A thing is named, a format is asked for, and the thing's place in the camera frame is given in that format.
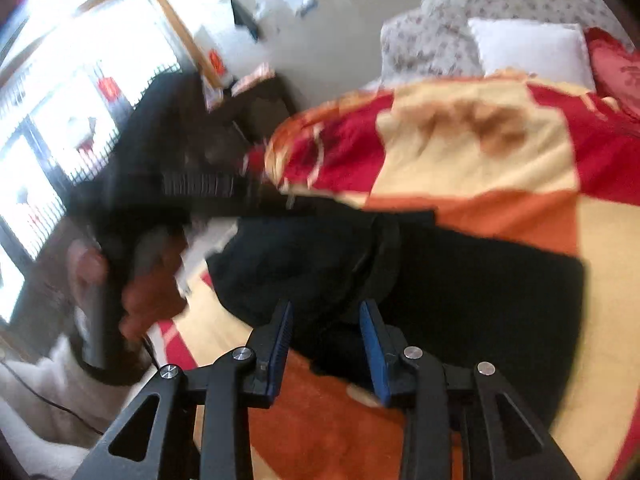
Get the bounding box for black pants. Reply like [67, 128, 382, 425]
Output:
[207, 210, 586, 422]

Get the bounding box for light grey sleeve forearm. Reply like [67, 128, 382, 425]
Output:
[1, 334, 154, 479]

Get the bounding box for person's left hand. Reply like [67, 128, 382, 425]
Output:
[67, 234, 189, 344]

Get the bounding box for dark wooden table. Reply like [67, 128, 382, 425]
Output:
[204, 74, 299, 144]

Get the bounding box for window with blinds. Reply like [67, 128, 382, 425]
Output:
[1, 0, 189, 322]

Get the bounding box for dark hanging cloth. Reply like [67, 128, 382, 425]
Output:
[230, 0, 260, 42]

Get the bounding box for floral grey quilt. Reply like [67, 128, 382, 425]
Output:
[368, 0, 634, 88]

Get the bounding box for red orange yellow blanket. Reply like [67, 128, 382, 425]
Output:
[162, 74, 639, 479]

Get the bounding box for white pillow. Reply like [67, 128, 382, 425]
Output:
[468, 18, 596, 91]

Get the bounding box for red heart cushion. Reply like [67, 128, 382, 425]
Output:
[585, 27, 640, 122]

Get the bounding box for black cable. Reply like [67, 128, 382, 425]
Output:
[0, 336, 162, 430]

